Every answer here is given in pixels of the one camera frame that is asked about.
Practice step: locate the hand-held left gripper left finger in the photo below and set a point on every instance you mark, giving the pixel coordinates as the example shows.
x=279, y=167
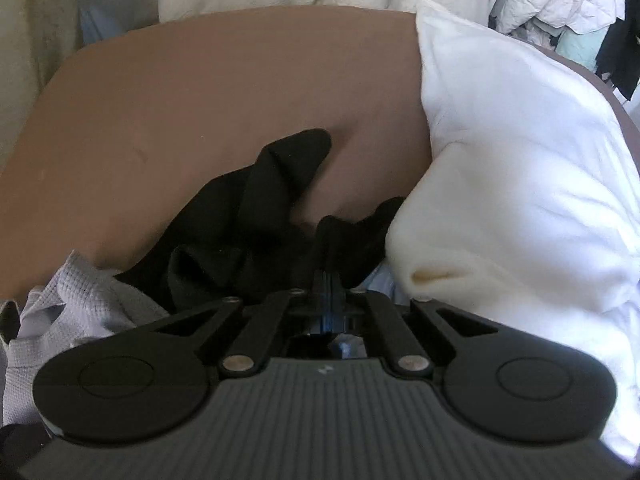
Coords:
x=320, y=305

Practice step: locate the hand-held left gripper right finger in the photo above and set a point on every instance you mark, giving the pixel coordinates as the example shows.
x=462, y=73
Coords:
x=336, y=305

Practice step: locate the black cloth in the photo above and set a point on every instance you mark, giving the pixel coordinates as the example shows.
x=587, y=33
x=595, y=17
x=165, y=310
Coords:
x=250, y=230

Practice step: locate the white fleece garment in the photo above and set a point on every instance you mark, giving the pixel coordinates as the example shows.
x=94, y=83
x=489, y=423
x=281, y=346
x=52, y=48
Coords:
x=525, y=185

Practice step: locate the grey waffle cloth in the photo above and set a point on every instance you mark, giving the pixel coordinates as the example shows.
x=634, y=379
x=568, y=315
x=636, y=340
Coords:
x=65, y=340

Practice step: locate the mint green cloth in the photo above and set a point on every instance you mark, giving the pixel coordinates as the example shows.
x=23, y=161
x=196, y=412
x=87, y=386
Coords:
x=580, y=45

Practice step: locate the light blue cloth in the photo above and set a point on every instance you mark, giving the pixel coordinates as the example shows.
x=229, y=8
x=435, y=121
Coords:
x=95, y=25

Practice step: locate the black garment with white piping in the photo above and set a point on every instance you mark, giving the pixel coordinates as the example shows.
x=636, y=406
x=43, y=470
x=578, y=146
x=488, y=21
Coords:
x=629, y=55

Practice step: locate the cream curtain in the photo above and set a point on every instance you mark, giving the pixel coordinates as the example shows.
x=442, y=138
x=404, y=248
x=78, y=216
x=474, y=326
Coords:
x=35, y=25

